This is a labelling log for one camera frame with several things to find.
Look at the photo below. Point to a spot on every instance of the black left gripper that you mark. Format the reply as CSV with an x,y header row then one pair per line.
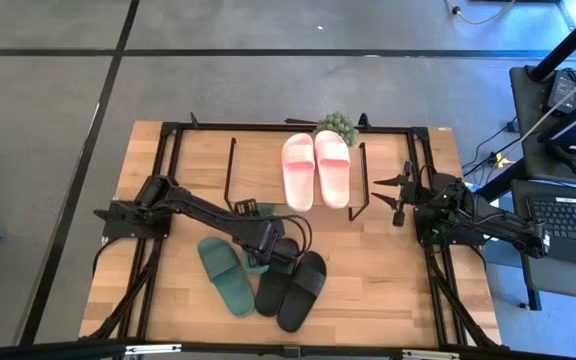
x,y
280,252

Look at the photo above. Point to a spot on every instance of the black diagonal post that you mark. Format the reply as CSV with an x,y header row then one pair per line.
x,y
568,42

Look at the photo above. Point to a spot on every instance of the black table frame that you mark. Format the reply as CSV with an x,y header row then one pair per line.
x,y
268,127

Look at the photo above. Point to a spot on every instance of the black side table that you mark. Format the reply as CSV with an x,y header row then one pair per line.
x,y
530,125

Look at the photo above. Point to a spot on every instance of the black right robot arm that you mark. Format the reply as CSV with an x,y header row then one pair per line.
x,y
498,222

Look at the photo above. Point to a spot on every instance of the green succulent plant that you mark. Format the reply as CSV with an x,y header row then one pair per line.
x,y
340,125

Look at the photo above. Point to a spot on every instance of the black slide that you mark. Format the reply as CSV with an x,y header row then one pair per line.
x,y
270,295
303,295

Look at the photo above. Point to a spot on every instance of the black rig rail silver brackets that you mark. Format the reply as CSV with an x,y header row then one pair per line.
x,y
43,350

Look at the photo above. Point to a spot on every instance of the yellow plug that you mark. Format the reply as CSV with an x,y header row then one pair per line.
x,y
502,161

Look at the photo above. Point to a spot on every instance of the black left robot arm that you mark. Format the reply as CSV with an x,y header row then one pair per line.
x,y
208,212

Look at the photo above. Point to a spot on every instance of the green slide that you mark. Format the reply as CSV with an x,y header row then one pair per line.
x,y
255,269
223,275

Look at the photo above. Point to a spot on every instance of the black power adapter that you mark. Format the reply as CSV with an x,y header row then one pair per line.
x,y
563,87

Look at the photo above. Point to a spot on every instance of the pink slide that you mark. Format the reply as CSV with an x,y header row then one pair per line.
x,y
298,175
333,175

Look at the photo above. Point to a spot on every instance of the wooden shelf black metal frame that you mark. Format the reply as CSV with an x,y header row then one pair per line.
x,y
258,170

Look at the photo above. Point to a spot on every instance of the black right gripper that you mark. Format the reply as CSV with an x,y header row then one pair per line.
x,y
420,195

